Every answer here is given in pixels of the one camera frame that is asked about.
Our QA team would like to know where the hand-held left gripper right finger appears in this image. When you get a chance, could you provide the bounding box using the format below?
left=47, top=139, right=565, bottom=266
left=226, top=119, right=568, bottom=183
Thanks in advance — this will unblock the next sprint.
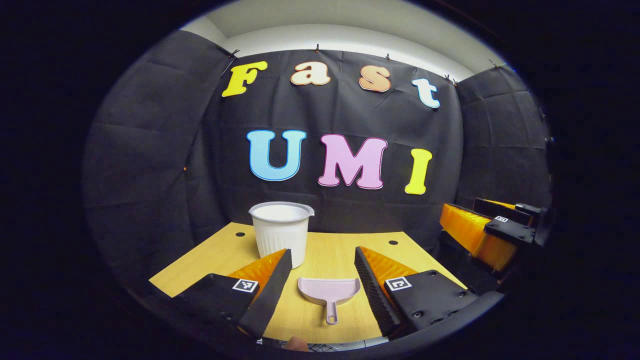
left=353, top=245, right=480, bottom=339

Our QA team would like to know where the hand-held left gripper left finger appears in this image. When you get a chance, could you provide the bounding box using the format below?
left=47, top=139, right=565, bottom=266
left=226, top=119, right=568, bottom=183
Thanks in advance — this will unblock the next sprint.
left=172, top=248, right=294, bottom=340

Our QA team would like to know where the lilac plastic dustpan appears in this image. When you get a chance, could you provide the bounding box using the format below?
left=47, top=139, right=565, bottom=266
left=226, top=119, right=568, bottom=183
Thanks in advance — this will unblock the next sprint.
left=297, top=277, right=361, bottom=326

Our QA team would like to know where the white ribbed garbage bin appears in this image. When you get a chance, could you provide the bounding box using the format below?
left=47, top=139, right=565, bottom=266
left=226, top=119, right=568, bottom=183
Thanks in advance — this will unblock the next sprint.
left=248, top=201, right=316, bottom=270

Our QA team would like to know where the black backdrop cloth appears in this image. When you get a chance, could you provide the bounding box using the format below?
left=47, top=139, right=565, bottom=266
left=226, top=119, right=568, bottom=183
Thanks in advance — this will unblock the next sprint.
left=82, top=29, right=553, bottom=296

